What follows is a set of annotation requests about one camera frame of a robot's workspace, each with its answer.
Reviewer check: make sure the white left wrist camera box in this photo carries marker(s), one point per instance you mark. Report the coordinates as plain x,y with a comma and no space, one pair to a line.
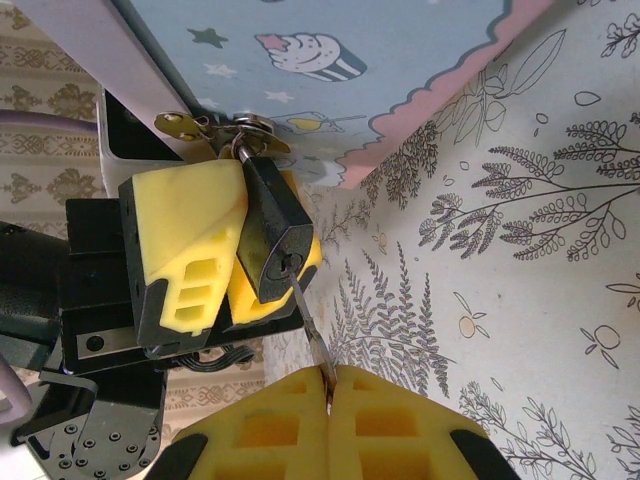
111,145

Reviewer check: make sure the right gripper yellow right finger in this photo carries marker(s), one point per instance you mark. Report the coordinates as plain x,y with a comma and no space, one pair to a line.
395,430

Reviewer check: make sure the silver key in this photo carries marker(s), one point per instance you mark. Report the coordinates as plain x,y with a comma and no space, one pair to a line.
312,327

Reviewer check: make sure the blue cartoon tin box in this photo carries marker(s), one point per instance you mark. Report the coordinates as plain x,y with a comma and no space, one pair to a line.
400,50

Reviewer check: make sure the black padlock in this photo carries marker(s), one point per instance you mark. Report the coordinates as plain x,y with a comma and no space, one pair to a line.
270,210

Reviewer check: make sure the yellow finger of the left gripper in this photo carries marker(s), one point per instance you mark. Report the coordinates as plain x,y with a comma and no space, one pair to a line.
245,305
175,215

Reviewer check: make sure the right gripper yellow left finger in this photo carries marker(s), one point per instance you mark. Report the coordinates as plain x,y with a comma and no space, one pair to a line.
270,430

